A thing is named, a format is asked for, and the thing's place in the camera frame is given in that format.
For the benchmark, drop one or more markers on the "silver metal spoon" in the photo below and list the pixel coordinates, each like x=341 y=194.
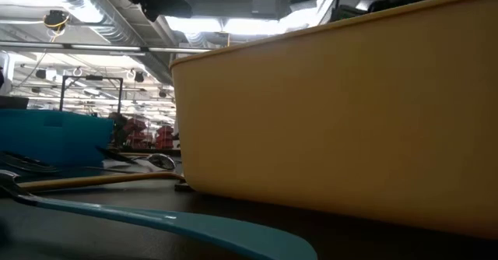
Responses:
x=161 y=161

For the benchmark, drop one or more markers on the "black ceiling spotlight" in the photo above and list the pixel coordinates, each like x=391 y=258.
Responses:
x=139 y=77
x=162 y=93

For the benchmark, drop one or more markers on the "grey ceiling unit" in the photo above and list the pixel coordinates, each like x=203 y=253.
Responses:
x=270 y=5

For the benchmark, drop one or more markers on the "person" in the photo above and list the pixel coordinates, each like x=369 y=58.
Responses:
x=118 y=121

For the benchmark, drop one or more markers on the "red storage rack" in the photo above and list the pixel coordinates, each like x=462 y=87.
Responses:
x=165 y=135
x=136 y=127

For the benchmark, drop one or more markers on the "teal plastic bin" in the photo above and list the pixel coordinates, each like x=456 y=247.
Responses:
x=50 y=135

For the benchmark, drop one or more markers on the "yellow plastic bin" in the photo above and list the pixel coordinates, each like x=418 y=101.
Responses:
x=330 y=116

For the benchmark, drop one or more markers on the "silver ventilation duct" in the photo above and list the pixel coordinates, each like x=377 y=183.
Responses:
x=116 y=30

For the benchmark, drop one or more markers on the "long metal ceiling rail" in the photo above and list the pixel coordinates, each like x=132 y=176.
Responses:
x=105 y=48

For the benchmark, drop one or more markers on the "black background rig frame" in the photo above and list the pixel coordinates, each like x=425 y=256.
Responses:
x=93 y=77

